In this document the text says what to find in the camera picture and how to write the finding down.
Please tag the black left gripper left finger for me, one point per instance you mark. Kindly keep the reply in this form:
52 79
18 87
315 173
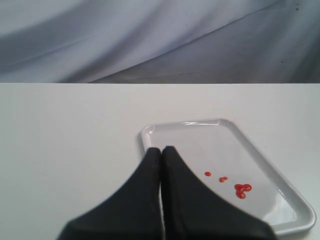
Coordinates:
132 213

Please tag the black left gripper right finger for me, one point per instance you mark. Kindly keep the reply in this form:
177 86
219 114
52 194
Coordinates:
192 211

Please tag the red sauce puddle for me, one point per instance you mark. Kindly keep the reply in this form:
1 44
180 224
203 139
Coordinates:
240 189

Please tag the white rectangular plastic tray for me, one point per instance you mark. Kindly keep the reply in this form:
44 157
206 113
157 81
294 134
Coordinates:
220 147

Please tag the grey backdrop cloth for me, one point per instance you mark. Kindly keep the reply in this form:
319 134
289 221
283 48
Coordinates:
160 41

